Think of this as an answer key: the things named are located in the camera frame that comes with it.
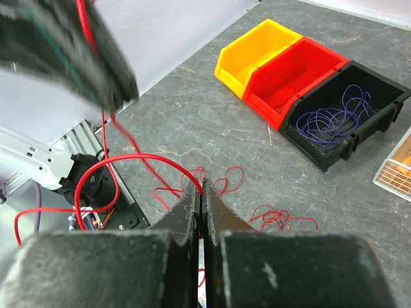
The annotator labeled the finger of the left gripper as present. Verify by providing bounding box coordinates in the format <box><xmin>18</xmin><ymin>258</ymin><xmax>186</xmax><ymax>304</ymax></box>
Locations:
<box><xmin>1</xmin><ymin>1</ymin><xmax>139</xmax><ymax>111</ymax></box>

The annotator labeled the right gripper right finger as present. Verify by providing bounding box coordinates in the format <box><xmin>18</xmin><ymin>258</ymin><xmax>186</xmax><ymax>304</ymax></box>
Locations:
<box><xmin>201</xmin><ymin>178</ymin><xmax>255</xmax><ymax>307</ymax></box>

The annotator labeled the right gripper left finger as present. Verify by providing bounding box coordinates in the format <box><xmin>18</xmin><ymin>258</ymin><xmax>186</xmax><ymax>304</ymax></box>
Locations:
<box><xmin>150</xmin><ymin>183</ymin><xmax>201</xmax><ymax>307</ymax></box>

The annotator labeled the red cable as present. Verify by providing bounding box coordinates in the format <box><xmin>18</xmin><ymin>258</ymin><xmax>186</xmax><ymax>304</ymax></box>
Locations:
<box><xmin>14</xmin><ymin>0</ymin><xmax>319</xmax><ymax>286</ymax></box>

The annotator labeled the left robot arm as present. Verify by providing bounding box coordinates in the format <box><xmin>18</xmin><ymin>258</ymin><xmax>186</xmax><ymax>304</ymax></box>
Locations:
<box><xmin>1</xmin><ymin>1</ymin><xmax>139</xmax><ymax>196</ymax></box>

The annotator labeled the black plastic bin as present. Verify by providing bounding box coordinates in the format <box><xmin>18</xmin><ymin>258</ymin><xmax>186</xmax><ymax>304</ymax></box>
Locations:
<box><xmin>279</xmin><ymin>61</ymin><xmax>410</xmax><ymax>172</ymax></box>

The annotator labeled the red plastic bin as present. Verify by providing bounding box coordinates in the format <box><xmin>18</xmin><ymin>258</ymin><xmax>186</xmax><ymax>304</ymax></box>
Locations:
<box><xmin>242</xmin><ymin>37</ymin><xmax>349</xmax><ymax>130</ymax></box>

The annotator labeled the yellow plastic bin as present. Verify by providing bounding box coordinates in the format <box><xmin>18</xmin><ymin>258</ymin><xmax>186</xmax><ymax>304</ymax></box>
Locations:
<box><xmin>214</xmin><ymin>19</ymin><xmax>302</xmax><ymax>98</ymax></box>

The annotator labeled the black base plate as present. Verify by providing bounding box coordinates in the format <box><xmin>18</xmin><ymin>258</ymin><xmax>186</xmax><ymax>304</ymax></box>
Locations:
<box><xmin>90</xmin><ymin>166</ymin><xmax>150</xmax><ymax>230</ymax></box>

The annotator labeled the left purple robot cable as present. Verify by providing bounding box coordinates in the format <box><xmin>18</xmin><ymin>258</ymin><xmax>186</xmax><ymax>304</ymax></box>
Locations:
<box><xmin>33</xmin><ymin>184</ymin><xmax>42</xmax><ymax>234</ymax></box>

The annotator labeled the white wire shelf rack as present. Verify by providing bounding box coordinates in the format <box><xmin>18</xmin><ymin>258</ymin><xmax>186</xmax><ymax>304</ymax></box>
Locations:
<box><xmin>372</xmin><ymin>128</ymin><xmax>410</xmax><ymax>202</ymax></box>

